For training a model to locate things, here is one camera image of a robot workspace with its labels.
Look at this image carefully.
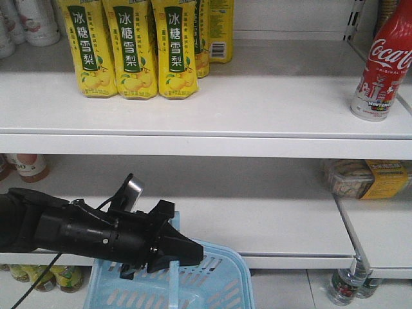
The light blue plastic basket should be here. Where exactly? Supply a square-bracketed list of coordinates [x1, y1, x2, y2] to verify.
[82, 211, 256, 309]

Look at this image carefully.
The white metal shelving unit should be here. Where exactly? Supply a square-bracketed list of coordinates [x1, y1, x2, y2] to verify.
[1, 1, 411, 278]

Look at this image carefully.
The red coca-cola aluminium bottle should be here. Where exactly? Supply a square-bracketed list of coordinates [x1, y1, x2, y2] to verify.
[350, 0, 411, 121]

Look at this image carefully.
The white peach drink bottle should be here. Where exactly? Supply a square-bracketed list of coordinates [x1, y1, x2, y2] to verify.
[15, 0, 61, 47]

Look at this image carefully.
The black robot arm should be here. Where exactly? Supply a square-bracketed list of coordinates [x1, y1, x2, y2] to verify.
[1, 188, 203, 279]

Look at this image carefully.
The clear box of snacks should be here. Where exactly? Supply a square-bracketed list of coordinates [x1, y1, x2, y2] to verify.
[322, 159, 411, 200]

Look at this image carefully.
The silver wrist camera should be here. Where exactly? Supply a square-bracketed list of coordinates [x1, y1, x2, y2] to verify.
[110, 173, 144, 212]

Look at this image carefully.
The orange C100 juice bottle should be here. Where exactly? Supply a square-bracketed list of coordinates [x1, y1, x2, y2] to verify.
[6, 154, 50, 183]

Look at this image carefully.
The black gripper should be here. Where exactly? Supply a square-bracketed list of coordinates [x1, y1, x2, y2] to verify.
[33, 200, 203, 274]

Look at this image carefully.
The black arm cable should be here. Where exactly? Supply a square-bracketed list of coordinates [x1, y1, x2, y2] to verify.
[11, 251, 65, 309]

